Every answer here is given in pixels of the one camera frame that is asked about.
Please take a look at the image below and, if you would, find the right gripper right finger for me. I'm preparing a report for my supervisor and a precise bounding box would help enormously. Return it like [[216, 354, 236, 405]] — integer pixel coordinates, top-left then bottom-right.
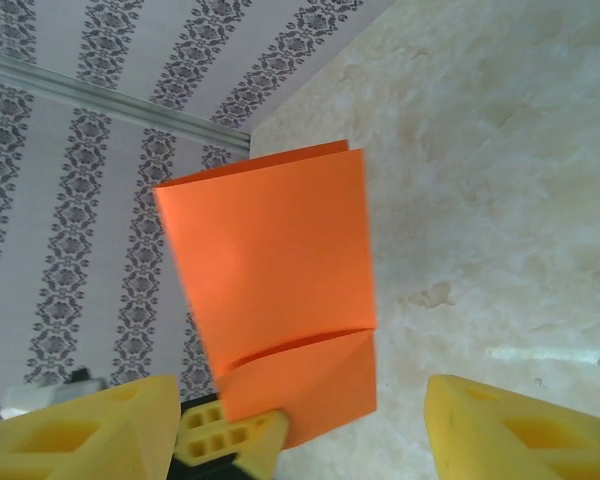
[[424, 373, 600, 480]]

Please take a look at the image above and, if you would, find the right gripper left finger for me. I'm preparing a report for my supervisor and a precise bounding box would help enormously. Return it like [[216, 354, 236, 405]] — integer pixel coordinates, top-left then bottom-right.
[[0, 374, 182, 480]]

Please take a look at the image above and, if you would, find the orange paper sheet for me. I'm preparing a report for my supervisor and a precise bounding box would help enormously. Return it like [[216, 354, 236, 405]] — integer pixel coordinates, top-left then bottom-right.
[[152, 140, 380, 451]]

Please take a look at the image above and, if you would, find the aluminium frame post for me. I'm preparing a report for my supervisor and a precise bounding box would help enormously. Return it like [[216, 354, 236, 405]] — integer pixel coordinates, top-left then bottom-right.
[[0, 52, 252, 151]]

